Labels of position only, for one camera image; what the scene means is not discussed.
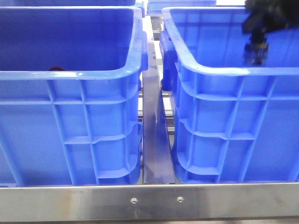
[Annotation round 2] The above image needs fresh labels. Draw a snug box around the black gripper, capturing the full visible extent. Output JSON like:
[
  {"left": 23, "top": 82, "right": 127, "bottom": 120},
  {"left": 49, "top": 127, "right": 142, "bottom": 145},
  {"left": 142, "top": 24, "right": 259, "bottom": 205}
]
[{"left": 242, "top": 0, "right": 299, "bottom": 33}]

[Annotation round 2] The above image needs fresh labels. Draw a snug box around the red mushroom push button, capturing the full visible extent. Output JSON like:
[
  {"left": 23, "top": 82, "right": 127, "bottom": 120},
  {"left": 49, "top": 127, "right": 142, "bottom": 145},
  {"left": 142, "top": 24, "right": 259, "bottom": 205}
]
[{"left": 49, "top": 66, "right": 65, "bottom": 71}]

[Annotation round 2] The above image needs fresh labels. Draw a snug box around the yellow mushroom push button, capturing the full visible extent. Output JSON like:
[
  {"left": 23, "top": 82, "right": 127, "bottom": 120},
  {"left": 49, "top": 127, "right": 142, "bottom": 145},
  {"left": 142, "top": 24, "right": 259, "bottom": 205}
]
[{"left": 243, "top": 31, "right": 269, "bottom": 66}]

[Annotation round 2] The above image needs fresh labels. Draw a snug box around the blue plastic bin right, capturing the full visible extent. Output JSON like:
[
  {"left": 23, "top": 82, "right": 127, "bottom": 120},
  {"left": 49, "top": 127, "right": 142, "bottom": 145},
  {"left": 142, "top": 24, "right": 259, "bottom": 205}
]
[{"left": 162, "top": 7, "right": 299, "bottom": 183}]

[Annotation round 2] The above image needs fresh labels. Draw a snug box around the blue plastic bin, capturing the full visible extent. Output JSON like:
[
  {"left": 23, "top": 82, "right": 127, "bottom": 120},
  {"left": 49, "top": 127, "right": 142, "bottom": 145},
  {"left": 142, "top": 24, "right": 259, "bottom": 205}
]
[
  {"left": 162, "top": 7, "right": 299, "bottom": 183},
  {"left": 0, "top": 6, "right": 148, "bottom": 187}
]

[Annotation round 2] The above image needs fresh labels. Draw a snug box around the blue bin rear centre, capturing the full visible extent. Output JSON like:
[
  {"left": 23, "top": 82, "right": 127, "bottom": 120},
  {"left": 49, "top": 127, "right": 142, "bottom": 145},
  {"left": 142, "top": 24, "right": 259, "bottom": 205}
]
[{"left": 147, "top": 0, "right": 217, "bottom": 15}]

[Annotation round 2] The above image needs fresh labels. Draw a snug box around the blue plastic bin left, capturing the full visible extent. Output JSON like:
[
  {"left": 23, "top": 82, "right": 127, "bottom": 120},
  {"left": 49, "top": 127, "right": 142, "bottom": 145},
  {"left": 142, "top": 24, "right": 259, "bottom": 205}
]
[{"left": 0, "top": 6, "right": 148, "bottom": 187}]

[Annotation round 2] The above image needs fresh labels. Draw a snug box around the blue bin rear left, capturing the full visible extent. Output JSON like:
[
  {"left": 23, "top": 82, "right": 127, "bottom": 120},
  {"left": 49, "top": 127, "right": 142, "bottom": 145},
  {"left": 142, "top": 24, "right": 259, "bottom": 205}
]
[{"left": 0, "top": 0, "right": 145, "bottom": 17}]

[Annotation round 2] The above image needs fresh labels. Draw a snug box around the stainless steel front rail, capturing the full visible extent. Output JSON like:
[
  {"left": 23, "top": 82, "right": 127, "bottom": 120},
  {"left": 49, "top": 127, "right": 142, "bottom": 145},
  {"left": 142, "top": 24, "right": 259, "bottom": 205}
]
[{"left": 0, "top": 183, "right": 299, "bottom": 222}]

